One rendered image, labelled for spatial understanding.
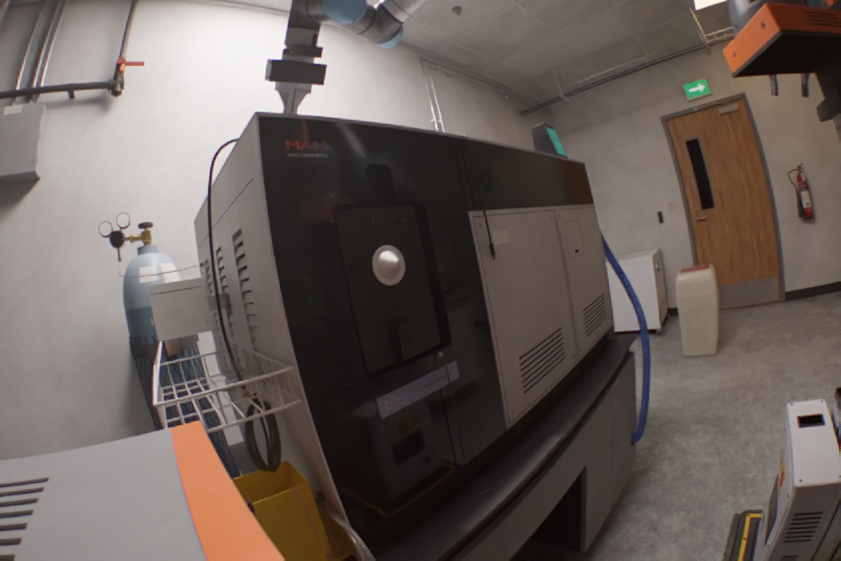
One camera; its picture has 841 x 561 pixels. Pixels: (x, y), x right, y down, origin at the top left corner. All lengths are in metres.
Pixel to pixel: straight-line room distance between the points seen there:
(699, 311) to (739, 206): 1.54
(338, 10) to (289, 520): 0.83
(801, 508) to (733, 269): 3.59
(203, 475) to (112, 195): 1.53
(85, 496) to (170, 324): 0.57
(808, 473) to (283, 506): 0.86
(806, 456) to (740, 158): 3.62
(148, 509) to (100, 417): 1.50
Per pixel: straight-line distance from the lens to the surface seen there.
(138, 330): 1.22
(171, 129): 1.75
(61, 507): 0.19
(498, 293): 0.74
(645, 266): 3.57
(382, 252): 0.54
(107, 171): 1.68
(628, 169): 4.24
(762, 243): 4.23
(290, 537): 0.58
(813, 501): 0.83
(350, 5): 0.71
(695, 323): 3.04
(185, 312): 0.73
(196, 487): 0.16
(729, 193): 4.16
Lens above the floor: 1.20
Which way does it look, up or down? 2 degrees up
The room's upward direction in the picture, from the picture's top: 11 degrees counter-clockwise
